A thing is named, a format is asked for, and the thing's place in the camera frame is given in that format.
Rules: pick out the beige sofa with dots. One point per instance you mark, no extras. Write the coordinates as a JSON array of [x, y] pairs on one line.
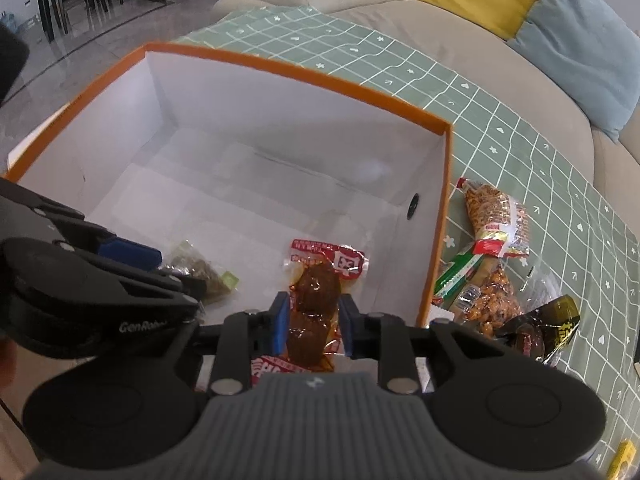
[[500, 70]]

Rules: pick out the black and gold snack packet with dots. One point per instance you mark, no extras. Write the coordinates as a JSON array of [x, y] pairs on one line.
[[547, 325]]

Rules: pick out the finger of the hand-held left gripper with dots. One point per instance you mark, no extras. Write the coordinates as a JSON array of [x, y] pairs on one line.
[[127, 255], [190, 287]]

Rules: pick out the orange coated peanut packet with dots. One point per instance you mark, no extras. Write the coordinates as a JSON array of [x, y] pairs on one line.
[[492, 292]]

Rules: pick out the green brown snack packet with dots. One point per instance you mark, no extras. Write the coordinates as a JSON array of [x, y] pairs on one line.
[[200, 265]]

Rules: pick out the red braised meat packet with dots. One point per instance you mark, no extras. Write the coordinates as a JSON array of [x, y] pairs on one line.
[[315, 295]]

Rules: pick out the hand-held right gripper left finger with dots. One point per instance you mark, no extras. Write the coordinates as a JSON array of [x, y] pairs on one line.
[[280, 322]]

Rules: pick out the yellow small packet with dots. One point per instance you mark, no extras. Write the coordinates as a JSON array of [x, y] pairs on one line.
[[622, 460]]

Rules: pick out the light blue cushion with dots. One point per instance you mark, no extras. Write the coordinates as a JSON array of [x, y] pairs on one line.
[[585, 50]]

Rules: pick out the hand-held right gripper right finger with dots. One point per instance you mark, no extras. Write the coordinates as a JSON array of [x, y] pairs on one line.
[[350, 330]]

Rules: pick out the orange and white cardboard box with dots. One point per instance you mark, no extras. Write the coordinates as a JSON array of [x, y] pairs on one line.
[[280, 125]]

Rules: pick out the red label peanut packet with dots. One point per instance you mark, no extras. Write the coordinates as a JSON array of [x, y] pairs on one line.
[[492, 215]]

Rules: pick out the green checked tablecloth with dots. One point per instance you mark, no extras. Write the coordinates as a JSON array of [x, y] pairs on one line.
[[550, 170]]

